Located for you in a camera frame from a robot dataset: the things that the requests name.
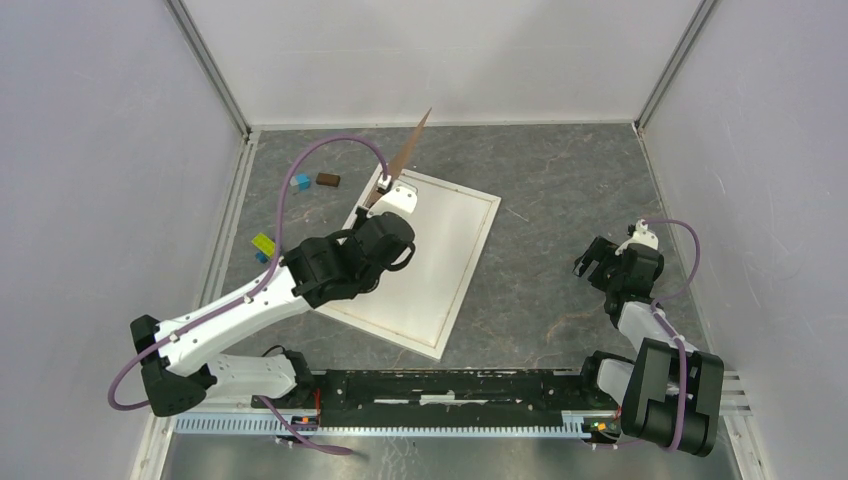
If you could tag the slotted cable duct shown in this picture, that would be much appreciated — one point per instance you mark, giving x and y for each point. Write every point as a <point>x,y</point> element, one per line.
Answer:
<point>256,424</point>

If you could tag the blue grey toy block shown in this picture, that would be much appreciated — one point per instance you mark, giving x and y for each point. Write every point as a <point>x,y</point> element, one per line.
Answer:
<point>300,182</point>

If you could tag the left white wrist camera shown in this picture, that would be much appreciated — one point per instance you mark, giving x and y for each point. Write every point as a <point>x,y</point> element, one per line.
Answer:
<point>395,196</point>

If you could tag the brown cardboard backing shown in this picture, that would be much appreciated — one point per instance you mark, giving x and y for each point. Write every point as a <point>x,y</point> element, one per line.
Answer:
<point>397,164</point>

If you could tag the sunset landscape photo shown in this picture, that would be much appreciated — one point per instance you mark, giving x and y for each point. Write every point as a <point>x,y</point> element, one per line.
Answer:
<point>430,265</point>

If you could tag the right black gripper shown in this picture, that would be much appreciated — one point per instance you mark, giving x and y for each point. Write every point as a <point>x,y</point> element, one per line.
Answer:
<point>600,250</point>

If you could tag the toy brick car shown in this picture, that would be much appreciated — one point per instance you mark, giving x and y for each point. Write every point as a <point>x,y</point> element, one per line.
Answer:
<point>265,248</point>

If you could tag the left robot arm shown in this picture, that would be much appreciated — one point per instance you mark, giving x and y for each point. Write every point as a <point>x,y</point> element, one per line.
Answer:
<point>183,360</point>

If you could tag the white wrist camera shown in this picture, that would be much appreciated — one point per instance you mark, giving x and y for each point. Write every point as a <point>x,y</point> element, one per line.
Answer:
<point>640,235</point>
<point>395,196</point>

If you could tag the brown toy block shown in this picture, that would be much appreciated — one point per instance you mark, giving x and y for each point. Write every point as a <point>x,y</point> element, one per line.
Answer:
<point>328,179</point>

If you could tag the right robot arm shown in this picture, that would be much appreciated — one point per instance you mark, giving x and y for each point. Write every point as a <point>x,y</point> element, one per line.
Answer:
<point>670,394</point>

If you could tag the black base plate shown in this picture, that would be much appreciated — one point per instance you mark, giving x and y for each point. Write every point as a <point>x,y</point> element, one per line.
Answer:
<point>445,398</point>

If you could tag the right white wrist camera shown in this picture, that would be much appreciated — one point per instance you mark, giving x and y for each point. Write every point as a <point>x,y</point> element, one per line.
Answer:
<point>640,235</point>

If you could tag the white picture frame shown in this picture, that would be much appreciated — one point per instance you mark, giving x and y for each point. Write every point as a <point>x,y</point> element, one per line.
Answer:
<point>424,265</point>

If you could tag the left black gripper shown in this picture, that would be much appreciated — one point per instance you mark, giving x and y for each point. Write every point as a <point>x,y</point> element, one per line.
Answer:
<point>360,220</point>

